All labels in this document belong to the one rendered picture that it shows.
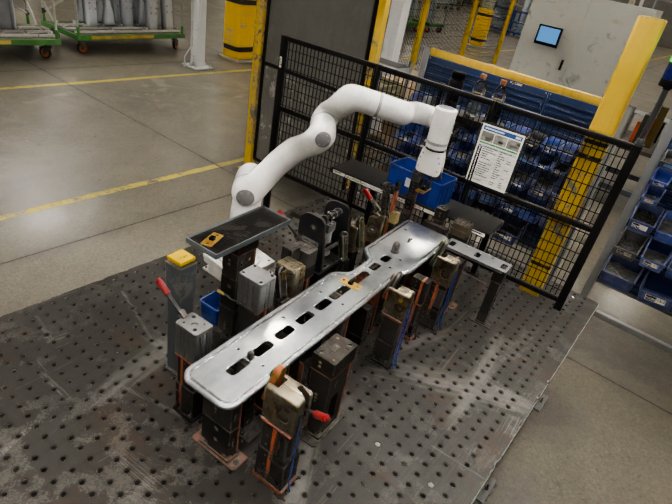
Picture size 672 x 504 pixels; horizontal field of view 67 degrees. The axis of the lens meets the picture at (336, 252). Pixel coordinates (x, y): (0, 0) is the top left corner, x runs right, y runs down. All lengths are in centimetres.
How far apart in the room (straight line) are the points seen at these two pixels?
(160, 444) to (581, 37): 765
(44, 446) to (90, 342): 43
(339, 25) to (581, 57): 486
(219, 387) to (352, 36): 315
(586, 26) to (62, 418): 778
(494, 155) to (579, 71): 588
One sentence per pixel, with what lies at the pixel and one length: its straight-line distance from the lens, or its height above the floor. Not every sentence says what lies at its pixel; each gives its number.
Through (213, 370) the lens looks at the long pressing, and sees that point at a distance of 146.
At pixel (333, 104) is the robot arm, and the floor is 153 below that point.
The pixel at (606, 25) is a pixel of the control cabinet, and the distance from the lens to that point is 830.
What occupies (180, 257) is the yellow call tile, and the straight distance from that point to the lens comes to 160.
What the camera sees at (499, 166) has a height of 127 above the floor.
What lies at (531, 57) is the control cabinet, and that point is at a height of 109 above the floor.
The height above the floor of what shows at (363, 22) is 158.
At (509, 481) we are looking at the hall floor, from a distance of 281.
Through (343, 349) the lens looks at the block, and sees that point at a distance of 153.
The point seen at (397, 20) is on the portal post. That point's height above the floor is 142.
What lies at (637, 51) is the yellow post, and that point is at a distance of 244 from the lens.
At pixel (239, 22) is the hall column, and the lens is 941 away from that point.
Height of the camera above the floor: 204
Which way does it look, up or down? 31 degrees down
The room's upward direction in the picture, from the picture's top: 11 degrees clockwise
